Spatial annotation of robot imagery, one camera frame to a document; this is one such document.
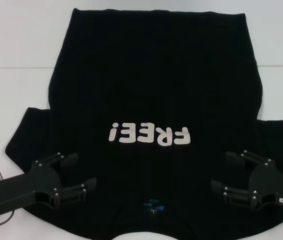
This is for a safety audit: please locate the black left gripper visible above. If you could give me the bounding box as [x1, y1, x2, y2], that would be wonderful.
[0, 151, 98, 216]

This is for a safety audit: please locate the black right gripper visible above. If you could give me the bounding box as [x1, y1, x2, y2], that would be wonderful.
[210, 149, 283, 213]

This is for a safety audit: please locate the black T-shirt with FREE! print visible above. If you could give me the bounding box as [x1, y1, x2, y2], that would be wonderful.
[2, 7, 283, 240]

